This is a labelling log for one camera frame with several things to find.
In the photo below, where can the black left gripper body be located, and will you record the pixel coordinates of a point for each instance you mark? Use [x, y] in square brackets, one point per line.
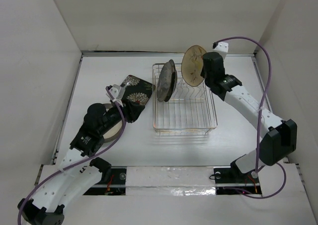
[114, 117]

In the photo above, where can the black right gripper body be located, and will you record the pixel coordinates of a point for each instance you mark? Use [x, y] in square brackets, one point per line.
[207, 80]

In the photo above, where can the black floral square plate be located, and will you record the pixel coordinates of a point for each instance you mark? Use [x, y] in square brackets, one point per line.
[137, 90]

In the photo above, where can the beige leaf pattern plate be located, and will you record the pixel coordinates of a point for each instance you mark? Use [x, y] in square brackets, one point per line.
[192, 64]

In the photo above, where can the grey reindeer round plate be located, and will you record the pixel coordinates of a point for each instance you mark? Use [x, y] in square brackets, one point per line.
[164, 82]

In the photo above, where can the cream plate black glossy rim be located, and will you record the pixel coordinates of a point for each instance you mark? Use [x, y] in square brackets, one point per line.
[173, 81]

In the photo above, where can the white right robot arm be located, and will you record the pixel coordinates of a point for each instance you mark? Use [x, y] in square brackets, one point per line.
[276, 138]

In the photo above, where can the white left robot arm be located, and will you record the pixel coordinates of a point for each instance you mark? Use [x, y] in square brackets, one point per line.
[81, 167]

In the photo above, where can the cream plate brown rim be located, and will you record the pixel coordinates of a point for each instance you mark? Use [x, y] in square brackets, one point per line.
[115, 131]

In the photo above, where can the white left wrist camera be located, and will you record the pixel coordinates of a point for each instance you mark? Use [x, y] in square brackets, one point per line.
[115, 93]

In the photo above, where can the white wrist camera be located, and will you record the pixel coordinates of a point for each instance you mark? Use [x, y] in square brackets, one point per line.
[221, 48]
[115, 93]

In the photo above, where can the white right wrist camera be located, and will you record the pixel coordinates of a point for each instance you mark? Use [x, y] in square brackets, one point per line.
[221, 48]

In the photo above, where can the steel wire dish rack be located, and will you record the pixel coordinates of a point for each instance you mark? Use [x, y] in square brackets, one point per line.
[189, 110]

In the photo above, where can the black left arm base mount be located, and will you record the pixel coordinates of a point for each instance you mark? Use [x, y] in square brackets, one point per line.
[112, 182]

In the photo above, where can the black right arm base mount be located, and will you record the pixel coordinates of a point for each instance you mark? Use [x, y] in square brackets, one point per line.
[230, 181]

